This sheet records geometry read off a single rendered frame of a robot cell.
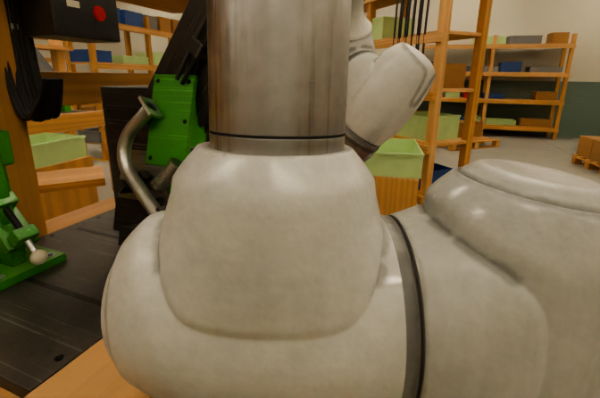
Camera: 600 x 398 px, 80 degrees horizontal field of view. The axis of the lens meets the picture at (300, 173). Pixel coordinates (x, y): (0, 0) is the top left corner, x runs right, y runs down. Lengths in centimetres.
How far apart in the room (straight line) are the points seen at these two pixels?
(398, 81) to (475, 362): 40
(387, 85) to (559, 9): 968
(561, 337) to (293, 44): 24
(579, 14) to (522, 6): 113
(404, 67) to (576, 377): 42
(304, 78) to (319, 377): 18
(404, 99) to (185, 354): 45
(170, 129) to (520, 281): 74
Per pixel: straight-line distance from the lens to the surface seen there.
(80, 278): 81
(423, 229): 28
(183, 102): 85
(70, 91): 121
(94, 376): 58
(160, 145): 88
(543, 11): 1012
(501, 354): 28
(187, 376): 26
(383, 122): 58
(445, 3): 330
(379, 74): 58
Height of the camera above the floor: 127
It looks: 15 degrees down
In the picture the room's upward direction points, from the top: 1 degrees clockwise
